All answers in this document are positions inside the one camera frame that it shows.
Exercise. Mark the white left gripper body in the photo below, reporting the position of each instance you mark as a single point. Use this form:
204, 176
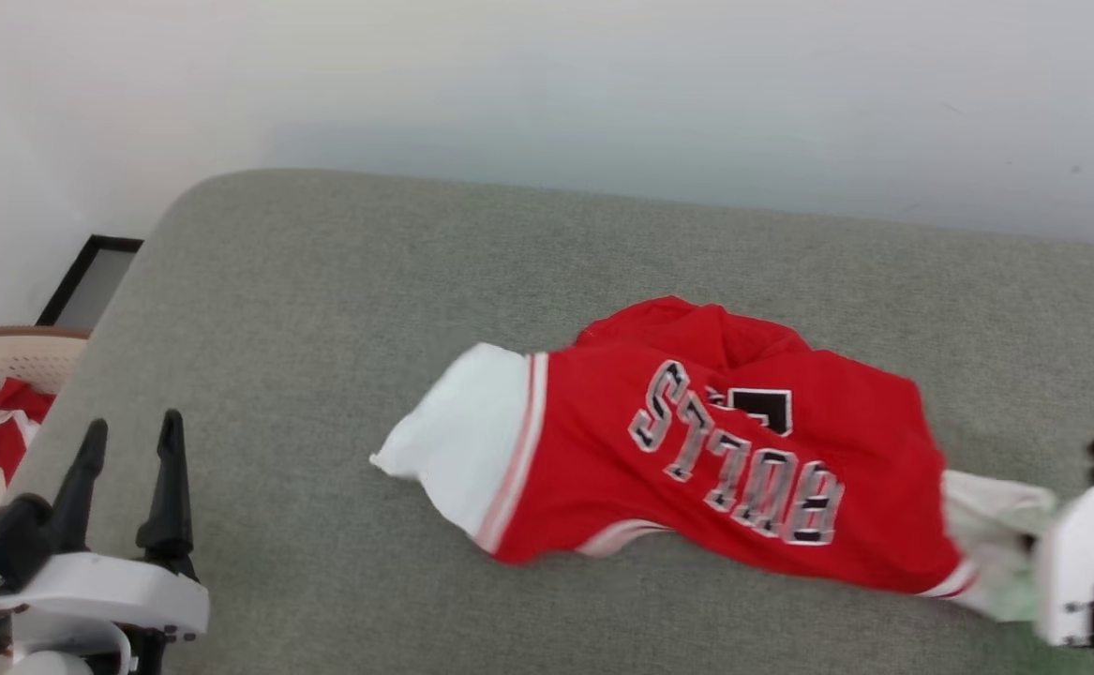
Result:
106, 591

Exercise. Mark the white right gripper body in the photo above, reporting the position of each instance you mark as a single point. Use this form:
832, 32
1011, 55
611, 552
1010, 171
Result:
1081, 572

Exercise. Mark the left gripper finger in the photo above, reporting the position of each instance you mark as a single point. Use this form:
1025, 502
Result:
78, 497
170, 497

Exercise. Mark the red white Bulls jersey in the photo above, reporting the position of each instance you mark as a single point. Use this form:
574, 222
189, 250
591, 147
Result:
696, 450

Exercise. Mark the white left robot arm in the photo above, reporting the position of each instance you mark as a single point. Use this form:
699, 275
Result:
50, 664

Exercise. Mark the red garment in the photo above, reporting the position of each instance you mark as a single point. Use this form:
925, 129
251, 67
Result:
3, 422

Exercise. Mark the beige perforated laundry basket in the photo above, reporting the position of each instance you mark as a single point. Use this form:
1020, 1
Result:
3, 356

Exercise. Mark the black framed panel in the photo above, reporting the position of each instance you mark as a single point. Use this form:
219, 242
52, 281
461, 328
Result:
87, 281

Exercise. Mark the grey fabric sofa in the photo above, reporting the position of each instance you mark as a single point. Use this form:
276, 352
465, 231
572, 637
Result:
322, 328

